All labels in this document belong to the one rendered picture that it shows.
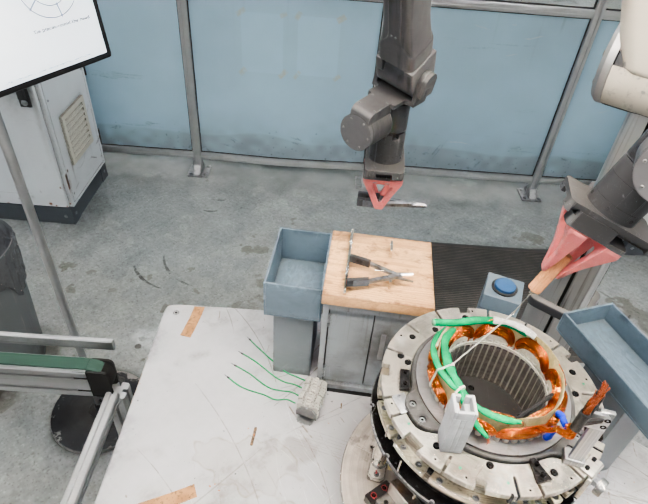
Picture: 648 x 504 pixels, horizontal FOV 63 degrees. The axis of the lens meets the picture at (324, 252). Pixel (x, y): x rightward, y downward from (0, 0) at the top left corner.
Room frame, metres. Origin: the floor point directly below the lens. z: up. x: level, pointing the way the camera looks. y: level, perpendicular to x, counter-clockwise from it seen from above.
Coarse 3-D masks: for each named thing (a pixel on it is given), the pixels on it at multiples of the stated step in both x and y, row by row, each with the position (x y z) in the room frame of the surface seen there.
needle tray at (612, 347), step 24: (576, 312) 0.68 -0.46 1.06; (600, 312) 0.70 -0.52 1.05; (576, 336) 0.63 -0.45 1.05; (600, 336) 0.66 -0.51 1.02; (624, 336) 0.66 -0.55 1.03; (600, 360) 0.58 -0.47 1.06; (624, 360) 0.61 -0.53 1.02; (600, 384) 0.57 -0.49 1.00; (624, 384) 0.53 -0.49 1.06; (624, 408) 0.51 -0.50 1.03; (624, 432) 0.53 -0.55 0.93
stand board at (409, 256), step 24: (336, 240) 0.82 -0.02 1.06; (360, 240) 0.83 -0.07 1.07; (384, 240) 0.84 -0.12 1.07; (408, 240) 0.84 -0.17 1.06; (336, 264) 0.75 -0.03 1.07; (384, 264) 0.76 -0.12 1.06; (408, 264) 0.77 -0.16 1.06; (336, 288) 0.69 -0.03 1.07; (360, 288) 0.69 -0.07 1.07; (384, 288) 0.70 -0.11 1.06; (408, 288) 0.70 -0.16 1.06; (432, 288) 0.71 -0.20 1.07; (408, 312) 0.66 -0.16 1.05
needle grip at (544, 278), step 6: (564, 258) 0.47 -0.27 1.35; (570, 258) 0.47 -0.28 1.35; (558, 264) 0.47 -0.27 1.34; (564, 264) 0.47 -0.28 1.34; (546, 270) 0.47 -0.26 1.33; (552, 270) 0.47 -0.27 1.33; (558, 270) 0.47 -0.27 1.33; (540, 276) 0.47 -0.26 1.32; (546, 276) 0.47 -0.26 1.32; (552, 276) 0.47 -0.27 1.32; (534, 282) 0.47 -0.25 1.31; (540, 282) 0.47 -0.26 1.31; (546, 282) 0.47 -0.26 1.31; (534, 288) 0.47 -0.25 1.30; (540, 288) 0.47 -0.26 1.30
